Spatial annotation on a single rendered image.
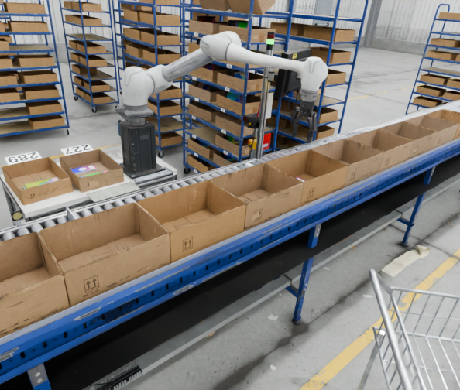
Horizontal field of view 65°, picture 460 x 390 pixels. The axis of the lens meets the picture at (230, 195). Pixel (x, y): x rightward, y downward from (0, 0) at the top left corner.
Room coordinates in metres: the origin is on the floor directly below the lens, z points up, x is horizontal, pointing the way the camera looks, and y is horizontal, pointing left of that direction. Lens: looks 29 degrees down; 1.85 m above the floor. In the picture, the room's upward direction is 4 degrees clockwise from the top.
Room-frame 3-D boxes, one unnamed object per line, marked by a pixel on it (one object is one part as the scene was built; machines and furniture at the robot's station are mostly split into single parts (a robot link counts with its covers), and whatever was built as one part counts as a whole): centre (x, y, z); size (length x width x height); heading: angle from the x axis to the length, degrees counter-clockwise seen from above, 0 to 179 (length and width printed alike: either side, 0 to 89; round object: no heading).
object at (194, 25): (3.73, 0.26, 1.59); 0.40 x 0.30 x 0.10; 39
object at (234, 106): (3.38, -0.05, 0.99); 0.40 x 0.30 x 0.10; 38
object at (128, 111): (2.30, 0.67, 1.19); 0.22 x 0.18 x 0.06; 122
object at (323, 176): (1.87, -0.42, 0.96); 0.39 x 0.29 x 0.17; 131
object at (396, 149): (2.39, -1.02, 0.96); 0.39 x 0.29 x 0.17; 131
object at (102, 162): (2.13, 0.93, 0.80); 0.38 x 0.28 x 0.10; 42
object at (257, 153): (2.65, -0.20, 1.11); 0.12 x 0.05 x 0.88; 131
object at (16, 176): (1.94, 1.19, 0.80); 0.38 x 0.28 x 0.10; 44
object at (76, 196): (2.18, 0.95, 0.74); 1.00 x 0.58 x 0.03; 133
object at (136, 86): (2.31, 0.65, 1.33); 0.18 x 0.16 x 0.22; 158
